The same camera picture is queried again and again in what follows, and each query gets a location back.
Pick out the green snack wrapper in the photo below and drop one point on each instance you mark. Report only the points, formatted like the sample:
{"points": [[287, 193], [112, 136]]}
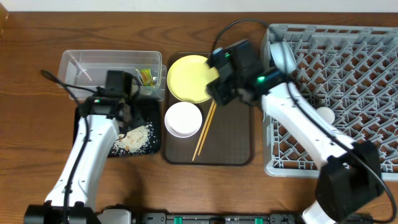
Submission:
{"points": [[145, 76]]}

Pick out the clear plastic bin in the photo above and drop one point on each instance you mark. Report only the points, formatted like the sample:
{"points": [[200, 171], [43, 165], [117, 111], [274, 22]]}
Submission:
{"points": [[88, 68]]}

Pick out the white bowl with rice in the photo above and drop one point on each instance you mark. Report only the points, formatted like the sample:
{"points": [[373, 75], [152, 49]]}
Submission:
{"points": [[183, 119]]}

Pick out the black waste tray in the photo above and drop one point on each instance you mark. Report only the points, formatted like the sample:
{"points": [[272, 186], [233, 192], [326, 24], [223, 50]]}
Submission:
{"points": [[152, 115]]}

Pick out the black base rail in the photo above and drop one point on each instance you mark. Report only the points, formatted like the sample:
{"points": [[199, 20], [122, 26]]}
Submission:
{"points": [[217, 218]]}

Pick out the grey dishwasher rack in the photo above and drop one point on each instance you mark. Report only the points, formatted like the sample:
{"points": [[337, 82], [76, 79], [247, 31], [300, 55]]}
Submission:
{"points": [[352, 70]]}

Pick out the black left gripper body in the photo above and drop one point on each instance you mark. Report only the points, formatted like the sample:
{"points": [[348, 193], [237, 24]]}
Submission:
{"points": [[128, 115]]}

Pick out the pile of white rice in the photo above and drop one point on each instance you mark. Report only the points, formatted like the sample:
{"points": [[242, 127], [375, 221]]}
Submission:
{"points": [[135, 142]]}

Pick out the wooden chopstick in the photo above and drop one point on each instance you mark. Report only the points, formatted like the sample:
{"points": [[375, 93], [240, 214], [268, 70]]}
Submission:
{"points": [[208, 129], [198, 143]]}

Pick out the yellow plate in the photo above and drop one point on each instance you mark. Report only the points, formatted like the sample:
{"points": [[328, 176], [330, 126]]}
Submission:
{"points": [[188, 77]]}

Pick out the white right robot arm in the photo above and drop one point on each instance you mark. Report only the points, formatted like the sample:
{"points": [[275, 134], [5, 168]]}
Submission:
{"points": [[350, 173]]}

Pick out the light blue bowl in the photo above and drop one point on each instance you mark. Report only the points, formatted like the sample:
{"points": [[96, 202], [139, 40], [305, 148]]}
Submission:
{"points": [[283, 57]]}

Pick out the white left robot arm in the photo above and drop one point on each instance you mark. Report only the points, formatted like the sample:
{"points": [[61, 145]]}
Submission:
{"points": [[72, 200]]}

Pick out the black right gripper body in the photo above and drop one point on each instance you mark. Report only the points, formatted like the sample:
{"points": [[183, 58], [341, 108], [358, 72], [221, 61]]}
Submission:
{"points": [[218, 92]]}

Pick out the small white green cup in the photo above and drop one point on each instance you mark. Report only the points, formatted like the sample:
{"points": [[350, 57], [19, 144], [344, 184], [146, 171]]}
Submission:
{"points": [[327, 114]]}

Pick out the dark brown serving tray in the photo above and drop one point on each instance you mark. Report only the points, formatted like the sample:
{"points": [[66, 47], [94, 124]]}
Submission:
{"points": [[230, 140]]}

